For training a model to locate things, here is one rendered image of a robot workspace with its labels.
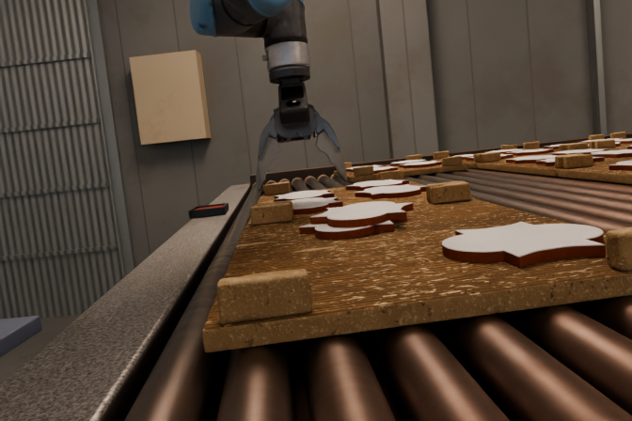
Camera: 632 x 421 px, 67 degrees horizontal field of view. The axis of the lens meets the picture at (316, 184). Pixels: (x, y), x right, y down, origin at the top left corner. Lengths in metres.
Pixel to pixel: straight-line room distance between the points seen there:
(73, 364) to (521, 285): 0.30
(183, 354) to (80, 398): 0.06
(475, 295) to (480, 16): 3.36
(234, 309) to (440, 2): 3.38
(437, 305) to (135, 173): 3.41
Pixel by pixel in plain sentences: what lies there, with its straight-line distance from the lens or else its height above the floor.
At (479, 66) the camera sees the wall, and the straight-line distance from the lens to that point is 3.59.
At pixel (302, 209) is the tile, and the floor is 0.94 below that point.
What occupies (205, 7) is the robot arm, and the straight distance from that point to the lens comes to 0.79.
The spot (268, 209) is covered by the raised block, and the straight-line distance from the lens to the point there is 0.69.
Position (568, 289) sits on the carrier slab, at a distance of 0.37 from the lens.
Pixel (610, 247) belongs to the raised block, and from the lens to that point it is 0.39.
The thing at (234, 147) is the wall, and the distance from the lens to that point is 3.46.
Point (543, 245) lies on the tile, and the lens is 0.42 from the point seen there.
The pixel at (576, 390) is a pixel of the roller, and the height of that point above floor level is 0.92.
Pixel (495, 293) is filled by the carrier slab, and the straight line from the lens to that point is 0.34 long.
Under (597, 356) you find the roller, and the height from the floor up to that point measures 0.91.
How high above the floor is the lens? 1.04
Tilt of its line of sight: 5 degrees down
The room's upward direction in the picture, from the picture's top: 6 degrees counter-clockwise
